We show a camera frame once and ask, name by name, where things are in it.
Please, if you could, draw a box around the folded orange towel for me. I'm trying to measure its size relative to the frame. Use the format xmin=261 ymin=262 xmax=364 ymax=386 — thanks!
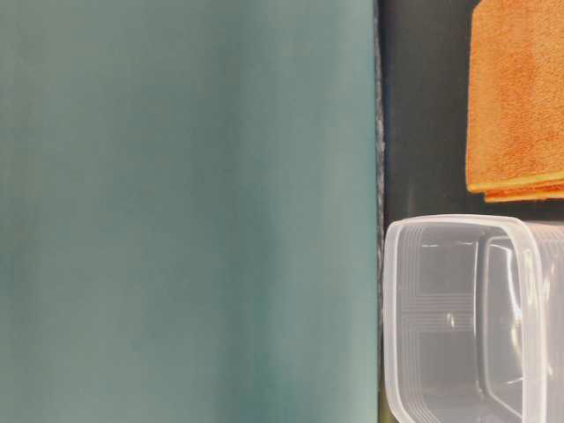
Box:
xmin=465 ymin=1 xmax=563 ymax=203

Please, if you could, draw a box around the teal fabric backdrop curtain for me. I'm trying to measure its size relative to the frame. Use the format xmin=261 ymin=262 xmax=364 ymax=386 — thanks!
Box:
xmin=1 ymin=1 xmax=378 ymax=422

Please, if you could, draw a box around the clear plastic container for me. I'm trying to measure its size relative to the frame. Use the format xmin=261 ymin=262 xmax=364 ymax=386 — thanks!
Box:
xmin=382 ymin=215 xmax=563 ymax=422

